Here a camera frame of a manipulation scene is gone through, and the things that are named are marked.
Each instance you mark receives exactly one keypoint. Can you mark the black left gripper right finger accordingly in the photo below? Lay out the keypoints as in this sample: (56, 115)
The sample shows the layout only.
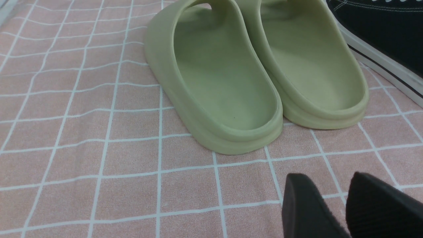
(375, 209)

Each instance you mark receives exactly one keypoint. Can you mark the green right slide slipper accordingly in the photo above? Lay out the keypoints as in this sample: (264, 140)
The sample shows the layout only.
(320, 83)

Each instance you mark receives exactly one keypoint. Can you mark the black left canvas sneaker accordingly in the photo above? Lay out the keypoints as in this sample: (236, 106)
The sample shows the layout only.
(387, 36)

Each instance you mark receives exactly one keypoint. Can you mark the green slide slipper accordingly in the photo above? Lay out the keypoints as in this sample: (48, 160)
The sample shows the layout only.
(201, 54)
(320, 83)

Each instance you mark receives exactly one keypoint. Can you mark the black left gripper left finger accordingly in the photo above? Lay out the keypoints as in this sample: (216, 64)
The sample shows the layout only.
(305, 213)

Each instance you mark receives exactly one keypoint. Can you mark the green left slide slipper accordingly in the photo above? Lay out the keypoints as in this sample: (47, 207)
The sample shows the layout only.
(201, 54)

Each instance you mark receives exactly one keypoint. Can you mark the pink checkered tablecloth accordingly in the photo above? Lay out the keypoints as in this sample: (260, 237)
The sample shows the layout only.
(91, 147)

